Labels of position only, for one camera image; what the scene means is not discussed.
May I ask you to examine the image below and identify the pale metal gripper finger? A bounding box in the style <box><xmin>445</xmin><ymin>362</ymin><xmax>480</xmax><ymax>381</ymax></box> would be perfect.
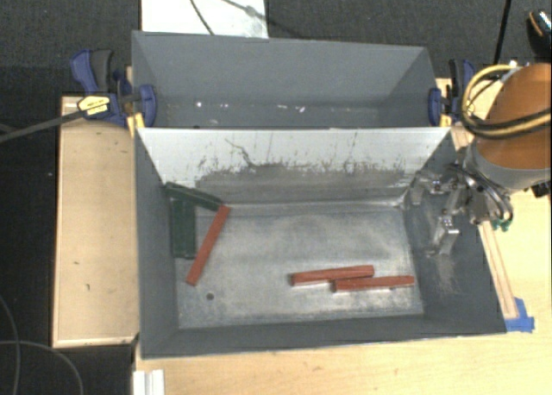
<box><xmin>408</xmin><ymin>171</ymin><xmax>448</xmax><ymax>208</ymax></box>
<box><xmin>425</xmin><ymin>216</ymin><xmax>461</xmax><ymax>259</ymax></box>

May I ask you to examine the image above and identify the red-brown flat block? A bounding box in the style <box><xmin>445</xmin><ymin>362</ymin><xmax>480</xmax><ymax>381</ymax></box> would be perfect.
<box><xmin>330</xmin><ymin>274</ymin><xmax>416</xmax><ymax>293</ymax></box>
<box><xmin>288</xmin><ymin>264</ymin><xmax>375</xmax><ymax>288</ymax></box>
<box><xmin>185</xmin><ymin>204</ymin><xmax>232</xmax><ymax>287</ymax></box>

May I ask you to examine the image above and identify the grey metal bin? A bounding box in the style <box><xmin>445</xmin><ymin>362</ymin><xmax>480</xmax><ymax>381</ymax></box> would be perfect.
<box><xmin>130</xmin><ymin>29</ymin><xmax>508</xmax><ymax>361</ymax></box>

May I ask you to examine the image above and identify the dark green flat block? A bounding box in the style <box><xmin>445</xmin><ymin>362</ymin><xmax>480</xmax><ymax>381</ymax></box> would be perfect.
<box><xmin>163</xmin><ymin>181</ymin><xmax>223</xmax><ymax>213</ymax></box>
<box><xmin>170</xmin><ymin>198</ymin><xmax>198</xmax><ymax>260</ymax></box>

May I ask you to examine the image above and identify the pale wood flat board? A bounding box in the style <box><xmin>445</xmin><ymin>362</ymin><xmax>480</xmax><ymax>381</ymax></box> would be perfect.
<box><xmin>51</xmin><ymin>92</ymin><xmax>141</xmax><ymax>349</ymax></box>

